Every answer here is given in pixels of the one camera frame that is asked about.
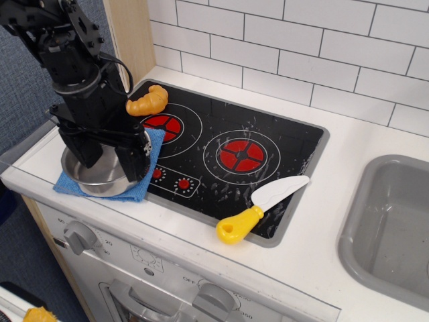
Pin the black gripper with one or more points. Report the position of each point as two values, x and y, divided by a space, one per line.
101 118

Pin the stainless steel pot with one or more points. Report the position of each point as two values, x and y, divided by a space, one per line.
115 161

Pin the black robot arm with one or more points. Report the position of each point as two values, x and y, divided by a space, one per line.
68 45

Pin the blue napkin cloth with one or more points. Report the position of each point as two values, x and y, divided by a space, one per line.
106 178

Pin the orange toy croissant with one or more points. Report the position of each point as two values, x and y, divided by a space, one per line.
152 103

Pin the grey left oven knob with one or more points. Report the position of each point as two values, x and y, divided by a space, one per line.
79 237

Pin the grey oven knob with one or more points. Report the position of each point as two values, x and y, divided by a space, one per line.
79 237
214 301

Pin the black toy stove top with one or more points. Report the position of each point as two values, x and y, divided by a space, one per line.
215 154

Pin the wooden side panel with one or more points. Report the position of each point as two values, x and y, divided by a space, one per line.
130 30

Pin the yellow white toy knife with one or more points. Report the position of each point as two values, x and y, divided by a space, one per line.
234 229

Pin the toy oven door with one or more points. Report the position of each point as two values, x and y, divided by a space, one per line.
149 303

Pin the yellow black object bottom left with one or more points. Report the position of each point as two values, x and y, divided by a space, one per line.
36 314

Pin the grey right oven knob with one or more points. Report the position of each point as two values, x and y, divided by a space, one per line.
214 301

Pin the grey sink basin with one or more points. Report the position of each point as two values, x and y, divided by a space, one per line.
384 243

